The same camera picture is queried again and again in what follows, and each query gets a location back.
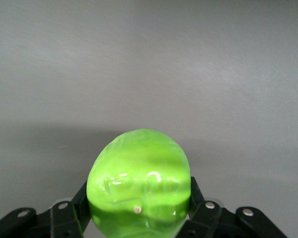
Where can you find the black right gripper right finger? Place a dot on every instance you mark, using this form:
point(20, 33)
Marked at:
point(208, 220)

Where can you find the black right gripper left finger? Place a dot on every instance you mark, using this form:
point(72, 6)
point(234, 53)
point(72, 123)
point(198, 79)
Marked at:
point(64, 220)

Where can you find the green apple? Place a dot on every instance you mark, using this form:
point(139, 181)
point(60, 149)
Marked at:
point(139, 178)

